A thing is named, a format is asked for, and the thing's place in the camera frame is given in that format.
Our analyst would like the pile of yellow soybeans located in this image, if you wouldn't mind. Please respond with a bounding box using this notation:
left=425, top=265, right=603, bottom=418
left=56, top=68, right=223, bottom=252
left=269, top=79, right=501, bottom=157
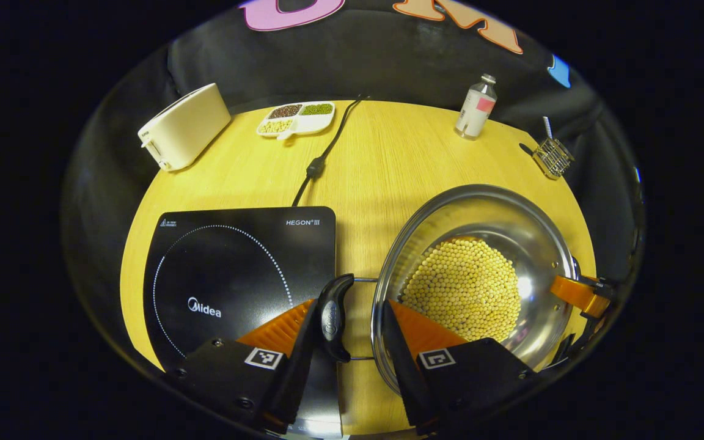
left=401, top=237, right=522, bottom=343

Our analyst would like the ribbed glass cup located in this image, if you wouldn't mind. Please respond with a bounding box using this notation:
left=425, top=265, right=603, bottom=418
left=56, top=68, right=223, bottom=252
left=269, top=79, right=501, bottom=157
left=532, top=137, right=575, bottom=180

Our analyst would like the white divided dish of beans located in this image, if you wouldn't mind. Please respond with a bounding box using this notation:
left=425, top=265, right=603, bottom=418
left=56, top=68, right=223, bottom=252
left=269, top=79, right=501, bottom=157
left=257, top=101, right=336, bottom=141

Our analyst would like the white toaster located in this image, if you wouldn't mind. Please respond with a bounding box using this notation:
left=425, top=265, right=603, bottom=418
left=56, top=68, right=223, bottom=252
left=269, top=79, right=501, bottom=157
left=137, top=83, right=232, bottom=172

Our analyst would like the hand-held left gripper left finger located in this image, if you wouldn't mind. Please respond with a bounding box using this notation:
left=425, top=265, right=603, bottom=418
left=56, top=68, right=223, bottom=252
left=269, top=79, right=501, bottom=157
left=172, top=299, right=322, bottom=431

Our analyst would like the black power cable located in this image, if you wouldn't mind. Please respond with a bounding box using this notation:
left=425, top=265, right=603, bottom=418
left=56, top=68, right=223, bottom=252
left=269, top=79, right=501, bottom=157
left=291, top=93, right=370, bottom=207

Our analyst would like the black induction cooktop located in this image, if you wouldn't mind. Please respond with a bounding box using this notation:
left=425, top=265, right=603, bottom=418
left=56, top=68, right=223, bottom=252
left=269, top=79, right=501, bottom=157
left=143, top=207, right=343, bottom=438

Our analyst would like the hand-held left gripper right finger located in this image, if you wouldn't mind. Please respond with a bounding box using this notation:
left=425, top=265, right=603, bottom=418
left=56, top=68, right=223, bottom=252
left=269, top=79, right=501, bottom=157
left=381, top=299, right=536, bottom=436

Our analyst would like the steel pot with black handles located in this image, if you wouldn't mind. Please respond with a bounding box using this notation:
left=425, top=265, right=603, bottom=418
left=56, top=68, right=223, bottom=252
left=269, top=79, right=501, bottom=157
left=315, top=185, right=582, bottom=397

